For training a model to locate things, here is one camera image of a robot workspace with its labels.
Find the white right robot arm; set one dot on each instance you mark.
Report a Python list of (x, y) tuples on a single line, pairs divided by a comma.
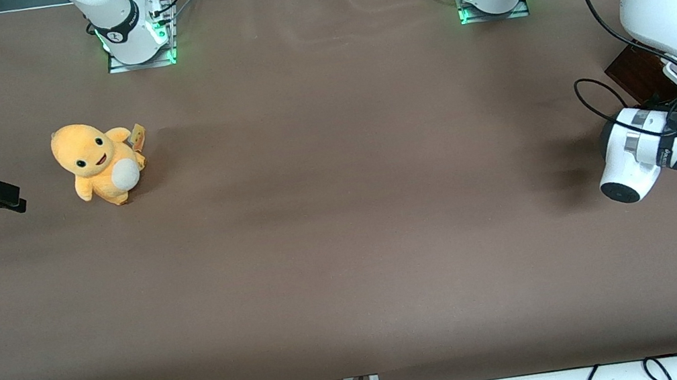
[(118, 21)]

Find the yellow plush toy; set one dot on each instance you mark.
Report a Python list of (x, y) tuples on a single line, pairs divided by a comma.
[(96, 164)]

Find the yellow paper plush tag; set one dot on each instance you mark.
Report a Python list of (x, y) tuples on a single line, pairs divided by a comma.
[(138, 137)]

